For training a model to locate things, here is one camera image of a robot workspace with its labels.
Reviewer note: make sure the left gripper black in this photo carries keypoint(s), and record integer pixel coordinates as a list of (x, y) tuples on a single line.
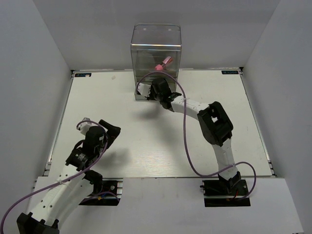
[(112, 132)]

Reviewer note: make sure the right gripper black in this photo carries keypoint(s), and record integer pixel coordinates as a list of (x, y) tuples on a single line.
[(151, 96)]

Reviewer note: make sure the pink capped red stapler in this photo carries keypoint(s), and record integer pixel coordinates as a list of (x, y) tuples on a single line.
[(164, 64)]

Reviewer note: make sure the clear acrylic drawer organizer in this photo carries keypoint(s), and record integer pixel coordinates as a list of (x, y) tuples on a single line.
[(151, 43)]

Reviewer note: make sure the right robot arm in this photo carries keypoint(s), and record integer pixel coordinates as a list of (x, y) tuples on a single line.
[(215, 125)]

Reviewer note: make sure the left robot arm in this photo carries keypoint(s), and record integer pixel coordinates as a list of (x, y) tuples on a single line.
[(77, 183)]

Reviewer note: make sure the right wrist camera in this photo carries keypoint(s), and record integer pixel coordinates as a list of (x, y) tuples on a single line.
[(143, 89)]

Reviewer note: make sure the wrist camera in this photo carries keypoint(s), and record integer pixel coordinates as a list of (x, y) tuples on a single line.
[(84, 126), (143, 89)]

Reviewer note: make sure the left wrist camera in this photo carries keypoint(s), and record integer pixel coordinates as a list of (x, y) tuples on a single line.
[(84, 126)]

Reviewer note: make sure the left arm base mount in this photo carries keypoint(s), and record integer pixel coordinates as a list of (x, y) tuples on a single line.
[(107, 194)]

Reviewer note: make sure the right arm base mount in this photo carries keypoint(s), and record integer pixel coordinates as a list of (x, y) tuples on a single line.
[(216, 196)]

